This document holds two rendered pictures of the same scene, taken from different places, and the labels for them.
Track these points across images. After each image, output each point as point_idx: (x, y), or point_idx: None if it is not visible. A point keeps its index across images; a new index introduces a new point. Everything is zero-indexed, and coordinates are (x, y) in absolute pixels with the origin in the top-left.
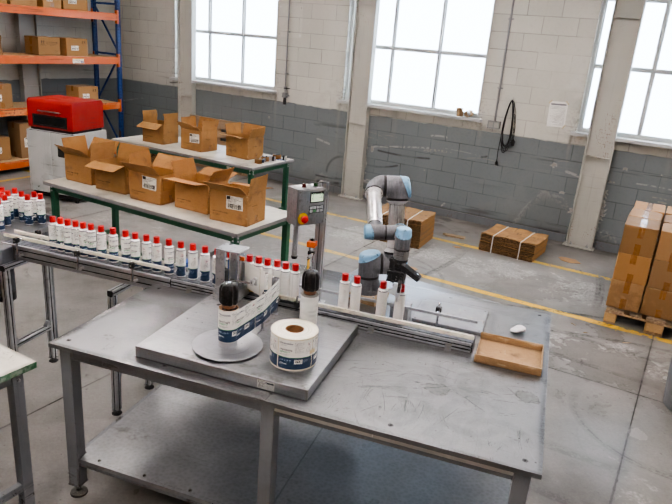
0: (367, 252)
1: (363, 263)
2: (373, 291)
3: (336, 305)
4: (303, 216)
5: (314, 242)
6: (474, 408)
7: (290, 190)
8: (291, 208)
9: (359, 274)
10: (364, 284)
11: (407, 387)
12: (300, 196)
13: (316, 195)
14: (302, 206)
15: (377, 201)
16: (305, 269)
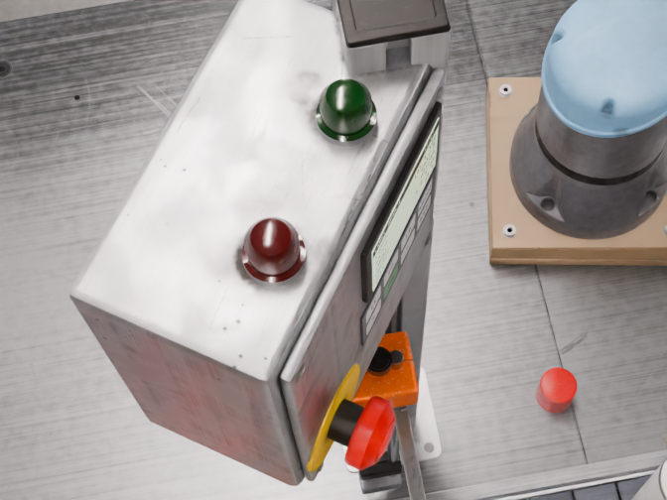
0: (610, 50)
1: (613, 137)
2: (659, 197)
3: (506, 380)
4: (357, 437)
5: (412, 383)
6: None
7: (128, 335)
8: (197, 412)
9: (572, 166)
10: (611, 199)
11: None
12: (302, 387)
13: (400, 208)
14: (324, 392)
15: None
16: (89, 60)
